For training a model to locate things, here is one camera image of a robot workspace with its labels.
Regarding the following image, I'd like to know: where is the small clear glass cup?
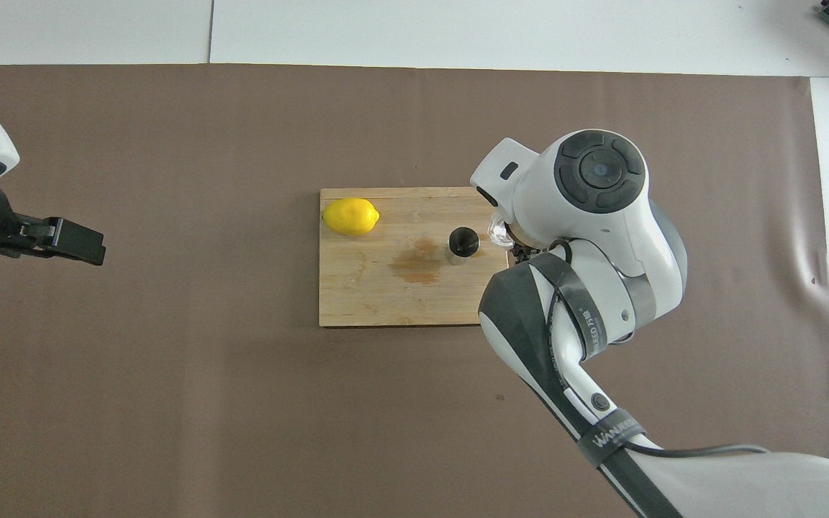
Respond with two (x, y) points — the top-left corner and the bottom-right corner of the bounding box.
(486, 209), (516, 251)

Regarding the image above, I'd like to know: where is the steel double jigger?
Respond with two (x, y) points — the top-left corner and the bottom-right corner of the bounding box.
(446, 227), (481, 267)

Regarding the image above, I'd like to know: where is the wooden cutting board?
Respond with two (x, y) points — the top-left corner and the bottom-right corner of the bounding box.
(319, 186), (512, 328)

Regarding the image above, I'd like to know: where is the yellow lemon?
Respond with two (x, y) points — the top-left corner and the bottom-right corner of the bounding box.
(322, 198), (381, 237)

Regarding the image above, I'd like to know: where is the brown paper table mat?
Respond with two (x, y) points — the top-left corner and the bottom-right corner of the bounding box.
(0, 63), (829, 518)

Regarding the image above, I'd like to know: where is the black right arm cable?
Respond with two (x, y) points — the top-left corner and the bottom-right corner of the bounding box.
(548, 241), (771, 459)

